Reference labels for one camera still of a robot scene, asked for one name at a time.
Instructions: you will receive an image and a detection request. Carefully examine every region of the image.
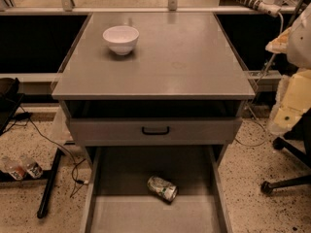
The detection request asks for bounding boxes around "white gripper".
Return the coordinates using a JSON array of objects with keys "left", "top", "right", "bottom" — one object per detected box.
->
[{"left": 265, "top": 27, "right": 311, "bottom": 136}]

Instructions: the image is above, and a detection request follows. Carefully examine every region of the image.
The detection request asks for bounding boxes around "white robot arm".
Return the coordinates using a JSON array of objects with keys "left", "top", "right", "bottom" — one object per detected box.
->
[{"left": 265, "top": 5, "right": 311, "bottom": 136}]

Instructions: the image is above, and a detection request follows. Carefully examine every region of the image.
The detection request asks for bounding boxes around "grey drawer cabinet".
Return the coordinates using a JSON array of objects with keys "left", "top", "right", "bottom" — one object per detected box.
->
[{"left": 52, "top": 13, "right": 254, "bottom": 160}]

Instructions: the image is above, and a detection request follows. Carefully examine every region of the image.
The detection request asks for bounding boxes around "grey top drawer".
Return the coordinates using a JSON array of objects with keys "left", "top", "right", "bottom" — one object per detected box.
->
[{"left": 67, "top": 117, "right": 242, "bottom": 147}]

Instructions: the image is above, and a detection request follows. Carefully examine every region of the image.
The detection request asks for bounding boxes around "open grey middle drawer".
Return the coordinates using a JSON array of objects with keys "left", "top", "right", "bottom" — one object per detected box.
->
[{"left": 79, "top": 146, "right": 233, "bottom": 233}]

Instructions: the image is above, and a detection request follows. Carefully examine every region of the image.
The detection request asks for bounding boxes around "white power strip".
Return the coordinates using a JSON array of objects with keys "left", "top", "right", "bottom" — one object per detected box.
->
[{"left": 234, "top": 0, "right": 281, "bottom": 17}]

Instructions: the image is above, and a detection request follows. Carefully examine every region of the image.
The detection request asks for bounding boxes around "black office chair base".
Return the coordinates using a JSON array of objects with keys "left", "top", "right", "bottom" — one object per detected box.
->
[{"left": 260, "top": 116, "right": 311, "bottom": 196}]

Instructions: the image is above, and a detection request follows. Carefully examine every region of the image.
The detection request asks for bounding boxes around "white ceramic bowl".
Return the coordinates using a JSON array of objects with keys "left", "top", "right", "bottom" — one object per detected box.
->
[{"left": 103, "top": 25, "right": 140, "bottom": 55}]

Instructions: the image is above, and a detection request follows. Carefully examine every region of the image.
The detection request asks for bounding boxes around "black stand base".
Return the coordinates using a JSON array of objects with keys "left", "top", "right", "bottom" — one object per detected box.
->
[{"left": 0, "top": 149, "right": 64, "bottom": 219}]

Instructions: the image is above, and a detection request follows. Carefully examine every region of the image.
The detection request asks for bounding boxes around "right plastic bottle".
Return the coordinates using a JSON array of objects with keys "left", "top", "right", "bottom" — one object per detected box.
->
[{"left": 20, "top": 154, "right": 43, "bottom": 179}]

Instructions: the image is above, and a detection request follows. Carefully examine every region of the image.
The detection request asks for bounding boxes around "plastic bottle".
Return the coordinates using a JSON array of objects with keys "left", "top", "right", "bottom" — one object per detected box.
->
[
  {"left": 20, "top": 154, "right": 43, "bottom": 179},
  {"left": 2, "top": 156, "right": 26, "bottom": 181}
]

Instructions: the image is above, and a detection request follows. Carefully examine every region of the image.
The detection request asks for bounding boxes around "left plastic bottle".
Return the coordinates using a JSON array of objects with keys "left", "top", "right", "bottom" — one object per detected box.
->
[{"left": 2, "top": 156, "right": 26, "bottom": 181}]

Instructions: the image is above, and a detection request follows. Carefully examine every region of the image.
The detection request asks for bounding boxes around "white power cable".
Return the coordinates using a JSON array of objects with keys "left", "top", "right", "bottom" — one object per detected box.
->
[{"left": 234, "top": 13, "right": 285, "bottom": 148}]

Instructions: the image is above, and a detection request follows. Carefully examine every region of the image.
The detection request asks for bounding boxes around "black drawer handle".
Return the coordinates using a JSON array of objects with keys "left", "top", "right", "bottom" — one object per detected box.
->
[{"left": 141, "top": 126, "right": 170, "bottom": 136}]

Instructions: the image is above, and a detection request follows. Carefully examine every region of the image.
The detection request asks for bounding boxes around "black floor cable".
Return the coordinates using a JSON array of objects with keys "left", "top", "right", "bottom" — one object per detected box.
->
[{"left": 3, "top": 105, "right": 90, "bottom": 199}]

